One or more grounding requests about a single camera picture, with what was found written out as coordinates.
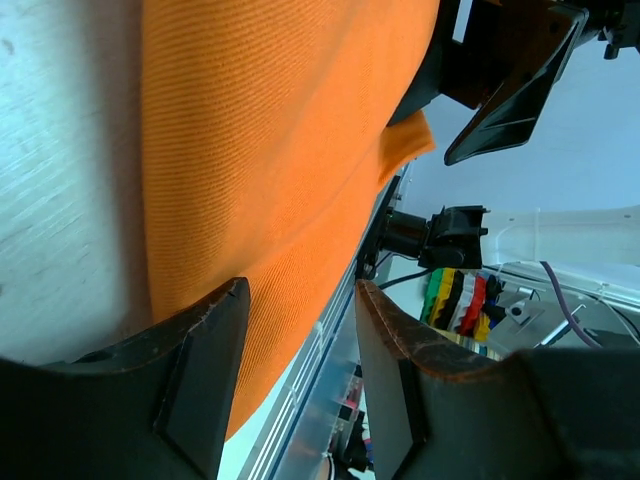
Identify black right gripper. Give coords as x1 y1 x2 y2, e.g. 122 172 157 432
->
390 1 639 165

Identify orange trousers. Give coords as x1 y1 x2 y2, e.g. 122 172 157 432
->
141 1 439 434

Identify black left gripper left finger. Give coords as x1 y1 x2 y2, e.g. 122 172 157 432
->
1 278 250 479

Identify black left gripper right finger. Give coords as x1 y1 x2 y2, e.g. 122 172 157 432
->
355 281 639 479

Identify aluminium table frame rail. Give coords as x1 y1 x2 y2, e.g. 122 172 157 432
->
237 159 416 480

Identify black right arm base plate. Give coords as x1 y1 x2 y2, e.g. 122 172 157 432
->
355 175 402 280

